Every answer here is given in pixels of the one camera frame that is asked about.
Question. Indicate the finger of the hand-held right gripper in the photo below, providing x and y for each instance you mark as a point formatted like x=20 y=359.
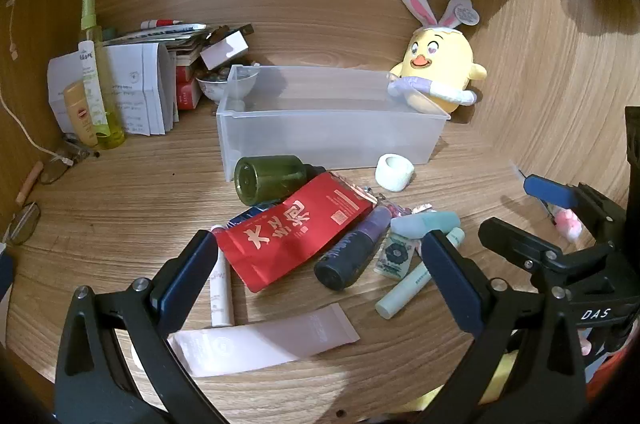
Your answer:
x=550 y=193
x=515 y=243

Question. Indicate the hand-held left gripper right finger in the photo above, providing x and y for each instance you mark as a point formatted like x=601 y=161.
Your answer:
x=450 y=286

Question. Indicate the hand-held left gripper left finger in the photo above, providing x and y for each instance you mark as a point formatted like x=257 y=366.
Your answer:
x=186 y=276

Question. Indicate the mint green tube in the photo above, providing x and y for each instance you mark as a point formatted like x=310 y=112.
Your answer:
x=400 y=295

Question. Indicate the green printed sachet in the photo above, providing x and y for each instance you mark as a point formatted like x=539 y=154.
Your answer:
x=395 y=256

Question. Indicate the blue packet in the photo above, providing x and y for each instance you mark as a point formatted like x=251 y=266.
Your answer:
x=250 y=213

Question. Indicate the red foil pouch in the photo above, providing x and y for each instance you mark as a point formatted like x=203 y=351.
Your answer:
x=285 y=239

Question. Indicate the white tape roll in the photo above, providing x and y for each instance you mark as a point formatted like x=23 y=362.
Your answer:
x=387 y=179

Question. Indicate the dark green bottle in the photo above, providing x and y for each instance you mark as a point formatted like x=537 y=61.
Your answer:
x=270 y=179

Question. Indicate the clear plastic bin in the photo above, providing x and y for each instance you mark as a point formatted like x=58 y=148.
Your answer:
x=325 y=128

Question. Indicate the slim white tube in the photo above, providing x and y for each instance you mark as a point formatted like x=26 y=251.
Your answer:
x=220 y=294

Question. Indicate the orange garment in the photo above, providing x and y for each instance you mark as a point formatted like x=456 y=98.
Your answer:
x=615 y=379

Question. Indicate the teal plastic case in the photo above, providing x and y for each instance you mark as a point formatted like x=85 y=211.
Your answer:
x=425 y=221

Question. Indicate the shiny foil wrapper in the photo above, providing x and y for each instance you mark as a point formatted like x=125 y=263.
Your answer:
x=397 y=207

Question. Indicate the pink squeeze tube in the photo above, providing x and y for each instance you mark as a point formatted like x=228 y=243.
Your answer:
x=260 y=344

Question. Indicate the dark purple bottle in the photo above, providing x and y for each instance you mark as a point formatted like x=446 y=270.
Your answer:
x=345 y=259

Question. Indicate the yellow chick plush toy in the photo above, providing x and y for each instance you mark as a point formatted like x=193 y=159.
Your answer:
x=440 y=53

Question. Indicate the brown stick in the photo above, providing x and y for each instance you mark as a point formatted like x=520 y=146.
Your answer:
x=29 y=184

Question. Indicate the red box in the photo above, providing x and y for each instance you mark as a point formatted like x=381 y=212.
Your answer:
x=187 y=91

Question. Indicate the yellow-green spray bottle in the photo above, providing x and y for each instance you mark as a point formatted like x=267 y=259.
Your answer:
x=107 y=103

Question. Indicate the white bowl with trinkets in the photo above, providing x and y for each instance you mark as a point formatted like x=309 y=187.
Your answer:
x=215 y=86

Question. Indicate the folded white paper leaflet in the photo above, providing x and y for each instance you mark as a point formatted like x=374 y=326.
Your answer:
x=135 y=88

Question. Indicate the small white cardboard box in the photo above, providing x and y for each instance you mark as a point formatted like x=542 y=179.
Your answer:
x=222 y=51

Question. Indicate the stack of books and papers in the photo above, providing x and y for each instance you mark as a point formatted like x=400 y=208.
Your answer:
x=170 y=34

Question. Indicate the red and white marker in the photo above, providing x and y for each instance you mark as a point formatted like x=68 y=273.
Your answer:
x=162 y=23

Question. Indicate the thin-frame eyeglasses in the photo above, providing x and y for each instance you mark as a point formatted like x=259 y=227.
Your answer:
x=36 y=216
x=66 y=161

